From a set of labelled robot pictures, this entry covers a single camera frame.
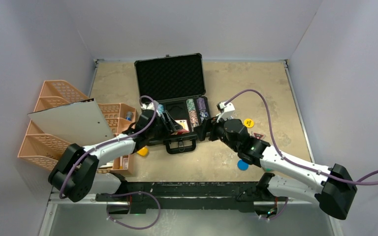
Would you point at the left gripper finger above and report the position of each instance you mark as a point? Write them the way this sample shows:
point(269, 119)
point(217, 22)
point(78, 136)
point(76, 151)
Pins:
point(175, 127)
point(167, 120)

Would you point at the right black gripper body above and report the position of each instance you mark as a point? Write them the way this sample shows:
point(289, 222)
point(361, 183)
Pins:
point(223, 136)

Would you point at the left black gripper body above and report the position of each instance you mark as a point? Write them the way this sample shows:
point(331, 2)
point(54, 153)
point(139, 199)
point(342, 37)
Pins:
point(160, 131)

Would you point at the red playing card deck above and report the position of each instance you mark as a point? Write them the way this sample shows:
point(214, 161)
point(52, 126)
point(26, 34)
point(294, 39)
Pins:
point(184, 127)

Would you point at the light blue chip stack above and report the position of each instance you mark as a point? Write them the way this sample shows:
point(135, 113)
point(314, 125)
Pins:
point(160, 109)

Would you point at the green chip stack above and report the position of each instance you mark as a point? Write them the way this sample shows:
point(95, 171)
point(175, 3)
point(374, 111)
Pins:
point(191, 105)

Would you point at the purple chip stack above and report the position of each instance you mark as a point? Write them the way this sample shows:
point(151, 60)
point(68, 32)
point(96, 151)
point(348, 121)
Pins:
point(201, 105)

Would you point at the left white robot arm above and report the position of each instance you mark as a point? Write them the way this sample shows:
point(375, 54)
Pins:
point(74, 173)

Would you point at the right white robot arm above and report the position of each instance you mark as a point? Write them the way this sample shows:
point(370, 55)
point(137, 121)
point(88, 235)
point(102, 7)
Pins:
point(328, 187)

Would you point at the black poker set case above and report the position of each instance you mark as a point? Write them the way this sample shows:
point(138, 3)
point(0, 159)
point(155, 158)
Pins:
point(171, 81)

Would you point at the red white chip stack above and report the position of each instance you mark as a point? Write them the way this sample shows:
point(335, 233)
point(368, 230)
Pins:
point(194, 122)

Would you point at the yellow round button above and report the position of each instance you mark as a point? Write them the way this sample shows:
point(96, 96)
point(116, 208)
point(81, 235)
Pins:
point(249, 123)

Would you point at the red triangular card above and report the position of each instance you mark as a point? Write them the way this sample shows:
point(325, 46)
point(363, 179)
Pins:
point(258, 135)

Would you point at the yellow orange block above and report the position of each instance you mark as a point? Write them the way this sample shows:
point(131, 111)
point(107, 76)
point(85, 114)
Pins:
point(143, 152)

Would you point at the blue round button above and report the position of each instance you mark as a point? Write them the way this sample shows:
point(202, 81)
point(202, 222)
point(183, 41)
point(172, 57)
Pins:
point(242, 165)

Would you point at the orange plastic desk organizer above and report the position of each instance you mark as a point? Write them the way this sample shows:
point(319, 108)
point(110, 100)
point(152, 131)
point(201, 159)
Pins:
point(120, 120)

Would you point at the grey flat board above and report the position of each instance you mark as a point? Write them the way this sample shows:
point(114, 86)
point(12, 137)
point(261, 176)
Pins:
point(80, 122)

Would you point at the orange plastic file rack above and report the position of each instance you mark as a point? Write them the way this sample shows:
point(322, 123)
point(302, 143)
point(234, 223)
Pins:
point(44, 150)

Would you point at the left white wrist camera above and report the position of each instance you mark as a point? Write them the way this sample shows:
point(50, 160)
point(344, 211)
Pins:
point(150, 106)

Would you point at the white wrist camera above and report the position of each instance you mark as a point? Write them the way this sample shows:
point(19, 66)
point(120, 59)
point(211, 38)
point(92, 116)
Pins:
point(226, 110)
point(150, 106)

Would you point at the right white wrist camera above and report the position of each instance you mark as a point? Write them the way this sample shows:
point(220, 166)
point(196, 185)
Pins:
point(226, 110)

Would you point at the black base frame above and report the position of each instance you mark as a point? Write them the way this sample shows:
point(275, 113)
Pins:
point(245, 197)

